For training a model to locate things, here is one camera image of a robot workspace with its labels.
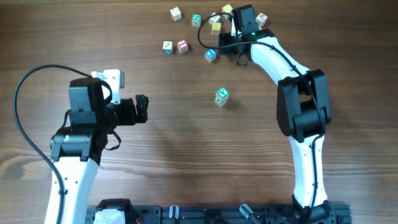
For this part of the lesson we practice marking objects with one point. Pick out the green N block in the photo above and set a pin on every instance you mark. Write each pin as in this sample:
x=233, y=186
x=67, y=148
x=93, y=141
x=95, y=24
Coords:
x=196, y=20

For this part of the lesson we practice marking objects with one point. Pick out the green V block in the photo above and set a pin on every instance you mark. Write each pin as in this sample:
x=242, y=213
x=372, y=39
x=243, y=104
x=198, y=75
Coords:
x=222, y=94

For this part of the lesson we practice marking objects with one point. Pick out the blue P block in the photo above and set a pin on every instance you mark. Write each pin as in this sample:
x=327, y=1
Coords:
x=210, y=55

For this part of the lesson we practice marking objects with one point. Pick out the white picture block far right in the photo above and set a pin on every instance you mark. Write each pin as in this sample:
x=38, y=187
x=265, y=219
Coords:
x=261, y=19

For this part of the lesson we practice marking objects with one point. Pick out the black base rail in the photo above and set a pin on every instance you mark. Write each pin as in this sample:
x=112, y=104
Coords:
x=154, y=214

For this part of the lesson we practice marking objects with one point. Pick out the yellow-green top block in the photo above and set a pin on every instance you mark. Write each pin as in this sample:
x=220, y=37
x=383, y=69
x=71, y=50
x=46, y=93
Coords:
x=228, y=11

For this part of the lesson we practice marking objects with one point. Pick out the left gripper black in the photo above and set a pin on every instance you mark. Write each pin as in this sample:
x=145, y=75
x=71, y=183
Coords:
x=130, y=117

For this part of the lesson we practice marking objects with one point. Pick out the white block blue side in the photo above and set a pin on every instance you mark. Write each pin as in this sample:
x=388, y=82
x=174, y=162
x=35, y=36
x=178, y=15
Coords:
x=214, y=18

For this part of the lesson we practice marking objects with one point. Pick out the yellow block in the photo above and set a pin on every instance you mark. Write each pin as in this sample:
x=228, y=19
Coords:
x=215, y=28

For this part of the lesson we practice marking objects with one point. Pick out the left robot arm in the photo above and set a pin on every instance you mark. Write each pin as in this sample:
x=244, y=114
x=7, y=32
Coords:
x=76, y=150

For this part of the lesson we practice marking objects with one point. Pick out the white block blue base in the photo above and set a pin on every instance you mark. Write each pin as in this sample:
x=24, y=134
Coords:
x=167, y=47

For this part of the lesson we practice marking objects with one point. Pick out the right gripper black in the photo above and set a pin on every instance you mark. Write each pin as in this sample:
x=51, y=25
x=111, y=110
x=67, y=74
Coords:
x=224, y=40

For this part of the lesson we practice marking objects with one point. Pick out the white block top left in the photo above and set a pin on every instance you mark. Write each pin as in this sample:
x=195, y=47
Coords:
x=175, y=14

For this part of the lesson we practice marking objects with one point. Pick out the white teal-edged block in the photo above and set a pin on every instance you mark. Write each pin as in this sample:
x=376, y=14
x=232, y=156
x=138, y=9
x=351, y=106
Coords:
x=221, y=102

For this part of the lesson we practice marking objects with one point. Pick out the red L block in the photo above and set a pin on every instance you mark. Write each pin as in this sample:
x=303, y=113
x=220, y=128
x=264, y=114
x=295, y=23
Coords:
x=182, y=46

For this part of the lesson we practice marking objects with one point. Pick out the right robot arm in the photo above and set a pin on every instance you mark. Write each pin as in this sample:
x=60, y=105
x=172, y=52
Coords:
x=303, y=107

